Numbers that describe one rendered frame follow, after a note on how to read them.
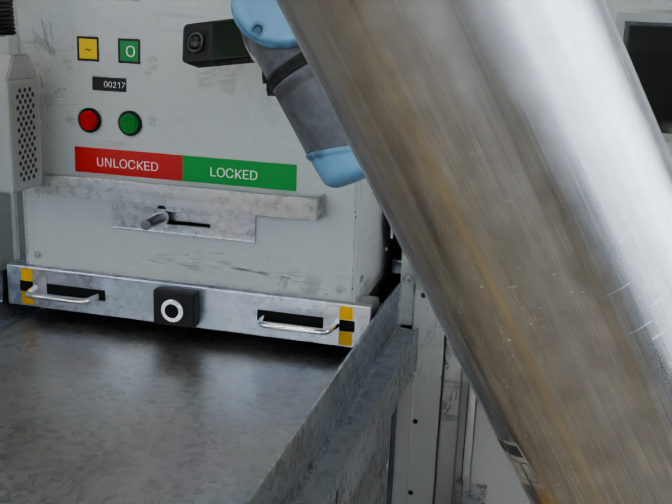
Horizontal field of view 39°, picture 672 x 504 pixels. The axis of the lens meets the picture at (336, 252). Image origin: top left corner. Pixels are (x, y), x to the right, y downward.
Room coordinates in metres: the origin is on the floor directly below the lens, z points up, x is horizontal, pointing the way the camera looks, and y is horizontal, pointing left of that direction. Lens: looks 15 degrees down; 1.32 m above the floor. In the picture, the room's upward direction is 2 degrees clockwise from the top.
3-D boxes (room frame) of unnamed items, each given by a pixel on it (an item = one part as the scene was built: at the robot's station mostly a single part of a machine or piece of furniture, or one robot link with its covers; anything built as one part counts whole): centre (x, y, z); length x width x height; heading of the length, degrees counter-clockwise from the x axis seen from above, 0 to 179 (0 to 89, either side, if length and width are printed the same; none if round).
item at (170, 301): (1.22, 0.22, 0.90); 0.06 x 0.03 x 0.05; 76
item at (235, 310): (1.26, 0.21, 0.90); 0.54 x 0.05 x 0.06; 76
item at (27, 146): (1.23, 0.43, 1.14); 0.08 x 0.05 x 0.17; 166
